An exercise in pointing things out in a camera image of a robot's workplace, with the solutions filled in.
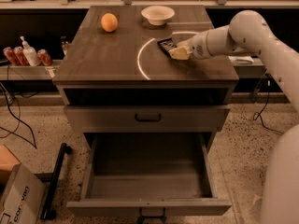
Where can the red soda can middle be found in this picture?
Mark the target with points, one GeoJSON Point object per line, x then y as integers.
{"type": "Point", "coordinates": [20, 55]}

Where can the cardboard box with logo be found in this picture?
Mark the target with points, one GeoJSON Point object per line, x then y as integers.
{"type": "Point", "coordinates": [21, 191]}

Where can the open bottom drawer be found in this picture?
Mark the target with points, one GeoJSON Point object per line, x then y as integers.
{"type": "Point", "coordinates": [148, 175]}

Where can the white ceramic bowl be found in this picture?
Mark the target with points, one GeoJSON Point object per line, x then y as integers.
{"type": "Point", "coordinates": [158, 15]}

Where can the orange fruit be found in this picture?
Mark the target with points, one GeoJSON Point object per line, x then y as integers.
{"type": "Point", "coordinates": [109, 22]}

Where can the closed middle drawer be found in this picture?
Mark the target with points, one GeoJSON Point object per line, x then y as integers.
{"type": "Point", "coordinates": [146, 119]}

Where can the white pump bottle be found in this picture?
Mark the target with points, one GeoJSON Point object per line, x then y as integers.
{"type": "Point", "coordinates": [30, 53]}

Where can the black metal bar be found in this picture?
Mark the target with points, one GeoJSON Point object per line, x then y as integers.
{"type": "Point", "coordinates": [47, 212]}

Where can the red soda can left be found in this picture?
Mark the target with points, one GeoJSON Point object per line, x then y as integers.
{"type": "Point", "coordinates": [9, 53]}

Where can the white folded cloth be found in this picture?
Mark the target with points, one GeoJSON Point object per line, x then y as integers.
{"type": "Point", "coordinates": [241, 59]}

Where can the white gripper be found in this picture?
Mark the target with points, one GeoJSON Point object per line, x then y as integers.
{"type": "Point", "coordinates": [195, 46]}

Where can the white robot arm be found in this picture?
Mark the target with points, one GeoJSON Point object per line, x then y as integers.
{"type": "Point", "coordinates": [249, 33]}

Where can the low grey shelf ledge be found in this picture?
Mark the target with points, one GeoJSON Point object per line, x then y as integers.
{"type": "Point", "coordinates": [21, 73]}

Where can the red soda can right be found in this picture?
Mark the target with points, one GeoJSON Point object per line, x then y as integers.
{"type": "Point", "coordinates": [44, 57]}

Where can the red soda can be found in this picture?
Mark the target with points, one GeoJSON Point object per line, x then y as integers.
{"type": "Point", "coordinates": [20, 55]}
{"type": "Point", "coordinates": [9, 53]}
{"type": "Point", "coordinates": [44, 57]}

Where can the grey wooden drawer cabinet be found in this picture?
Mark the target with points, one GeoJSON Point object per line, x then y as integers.
{"type": "Point", "coordinates": [127, 68]}

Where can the small glass bottle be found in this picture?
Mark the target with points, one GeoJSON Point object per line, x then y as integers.
{"type": "Point", "coordinates": [65, 44]}

